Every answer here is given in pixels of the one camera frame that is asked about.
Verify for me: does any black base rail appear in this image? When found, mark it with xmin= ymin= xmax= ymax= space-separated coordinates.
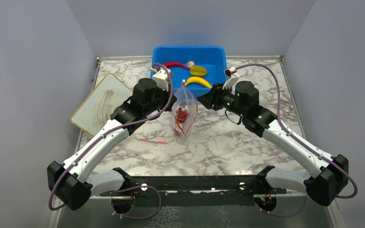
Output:
xmin=100 ymin=174 xmax=287 ymax=209

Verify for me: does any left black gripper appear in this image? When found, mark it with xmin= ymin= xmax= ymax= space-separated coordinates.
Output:
xmin=144 ymin=82 xmax=177 ymax=115

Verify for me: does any right garlic bulb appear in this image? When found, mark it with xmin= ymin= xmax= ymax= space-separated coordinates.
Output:
xmin=186 ymin=61 xmax=195 ymax=69

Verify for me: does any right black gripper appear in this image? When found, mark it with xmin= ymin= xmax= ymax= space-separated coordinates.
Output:
xmin=197 ymin=82 xmax=247 ymax=118

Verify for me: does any red chili pepper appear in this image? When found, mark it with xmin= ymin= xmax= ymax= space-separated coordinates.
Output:
xmin=163 ymin=62 xmax=189 ymax=70

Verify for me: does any yellow banana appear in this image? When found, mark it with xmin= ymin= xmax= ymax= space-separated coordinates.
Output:
xmin=184 ymin=76 xmax=212 ymax=88

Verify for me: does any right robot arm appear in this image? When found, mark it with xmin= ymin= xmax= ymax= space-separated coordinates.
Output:
xmin=197 ymin=81 xmax=349 ymax=207

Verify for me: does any clear zip bag orange zipper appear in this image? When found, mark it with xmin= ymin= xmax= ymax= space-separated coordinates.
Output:
xmin=169 ymin=79 xmax=198 ymax=144

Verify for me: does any purple grape bunch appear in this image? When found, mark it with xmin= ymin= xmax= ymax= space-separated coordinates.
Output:
xmin=175 ymin=107 xmax=190 ymax=124

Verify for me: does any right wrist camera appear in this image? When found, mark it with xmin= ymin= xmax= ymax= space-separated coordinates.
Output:
xmin=222 ymin=67 xmax=240 ymax=90

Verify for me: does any blue plastic bin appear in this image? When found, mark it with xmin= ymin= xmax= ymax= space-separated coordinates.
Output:
xmin=152 ymin=46 xmax=227 ymax=98

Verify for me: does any red pen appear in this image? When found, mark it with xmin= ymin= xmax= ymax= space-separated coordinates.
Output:
xmin=139 ymin=138 xmax=168 ymax=144

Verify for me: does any white board with wooden frame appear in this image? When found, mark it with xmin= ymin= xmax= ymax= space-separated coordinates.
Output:
xmin=70 ymin=73 xmax=133 ymax=135

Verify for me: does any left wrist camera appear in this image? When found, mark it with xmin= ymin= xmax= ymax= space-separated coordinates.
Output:
xmin=152 ymin=68 xmax=173 ymax=92

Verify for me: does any yellow green starfruit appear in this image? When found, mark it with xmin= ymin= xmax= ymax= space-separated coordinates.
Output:
xmin=190 ymin=66 xmax=208 ymax=77

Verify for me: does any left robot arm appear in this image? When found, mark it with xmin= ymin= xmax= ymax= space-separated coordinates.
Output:
xmin=47 ymin=78 xmax=176 ymax=210

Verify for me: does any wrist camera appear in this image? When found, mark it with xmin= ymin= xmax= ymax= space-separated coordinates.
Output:
xmin=152 ymin=68 xmax=173 ymax=92
xmin=222 ymin=67 xmax=240 ymax=90

